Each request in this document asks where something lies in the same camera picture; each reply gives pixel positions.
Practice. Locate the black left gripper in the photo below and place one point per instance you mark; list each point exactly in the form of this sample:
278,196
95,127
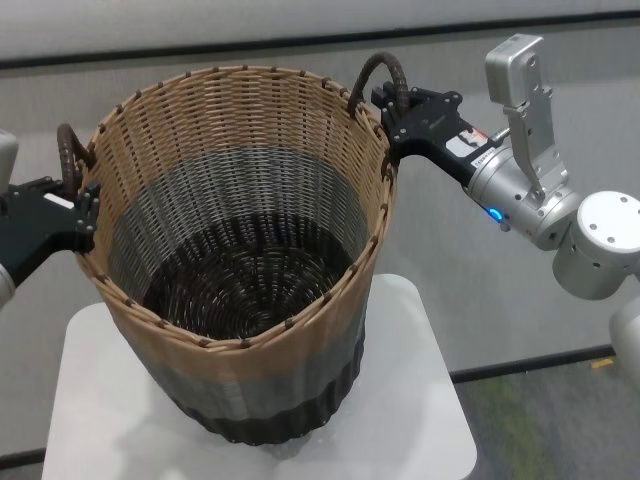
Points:
35,230

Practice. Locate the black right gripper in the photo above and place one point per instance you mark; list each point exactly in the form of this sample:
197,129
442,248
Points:
435,130

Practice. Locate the tan and grey woven basket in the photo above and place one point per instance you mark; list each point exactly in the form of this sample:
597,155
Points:
225,380

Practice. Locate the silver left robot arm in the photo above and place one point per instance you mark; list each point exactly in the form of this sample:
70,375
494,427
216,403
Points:
4,285

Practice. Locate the yellow floor tape piece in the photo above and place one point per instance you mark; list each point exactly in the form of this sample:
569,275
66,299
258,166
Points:
603,362

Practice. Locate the black wall trim strip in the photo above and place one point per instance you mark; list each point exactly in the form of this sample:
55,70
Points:
320,44

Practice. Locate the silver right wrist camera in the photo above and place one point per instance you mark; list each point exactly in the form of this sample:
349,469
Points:
515,65

